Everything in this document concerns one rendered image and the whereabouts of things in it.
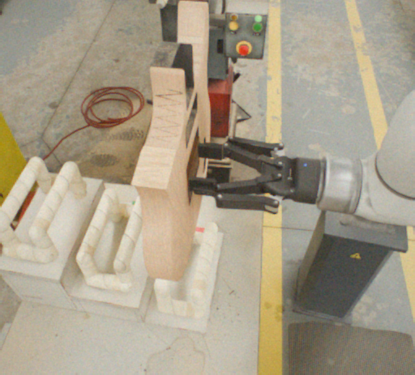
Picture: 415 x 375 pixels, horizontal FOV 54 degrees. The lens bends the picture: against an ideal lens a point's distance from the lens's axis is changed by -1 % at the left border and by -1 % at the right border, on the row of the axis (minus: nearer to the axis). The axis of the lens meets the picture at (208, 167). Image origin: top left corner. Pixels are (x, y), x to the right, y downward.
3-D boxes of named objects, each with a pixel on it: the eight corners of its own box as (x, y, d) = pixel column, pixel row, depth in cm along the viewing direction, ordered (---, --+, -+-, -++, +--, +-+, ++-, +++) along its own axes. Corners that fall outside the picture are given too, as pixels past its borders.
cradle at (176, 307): (158, 300, 97) (157, 294, 94) (206, 307, 95) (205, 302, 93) (155, 313, 94) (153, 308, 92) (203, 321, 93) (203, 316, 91)
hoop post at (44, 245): (47, 247, 88) (33, 223, 81) (61, 249, 88) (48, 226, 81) (40, 261, 86) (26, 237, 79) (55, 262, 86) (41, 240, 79)
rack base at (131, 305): (113, 218, 114) (107, 198, 107) (170, 226, 112) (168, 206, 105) (79, 313, 96) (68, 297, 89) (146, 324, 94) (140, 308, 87)
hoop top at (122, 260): (140, 197, 97) (138, 189, 95) (152, 199, 97) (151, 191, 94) (113, 273, 84) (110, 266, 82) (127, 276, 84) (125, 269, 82)
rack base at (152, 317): (168, 226, 112) (168, 224, 111) (224, 234, 110) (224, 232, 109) (143, 325, 94) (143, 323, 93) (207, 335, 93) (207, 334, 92)
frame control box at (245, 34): (216, 38, 185) (216, -18, 166) (263, 40, 184) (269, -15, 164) (210, 70, 170) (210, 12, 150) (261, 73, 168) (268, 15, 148)
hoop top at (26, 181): (33, 162, 94) (29, 152, 91) (48, 164, 94) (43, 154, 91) (-9, 236, 81) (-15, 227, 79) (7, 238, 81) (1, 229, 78)
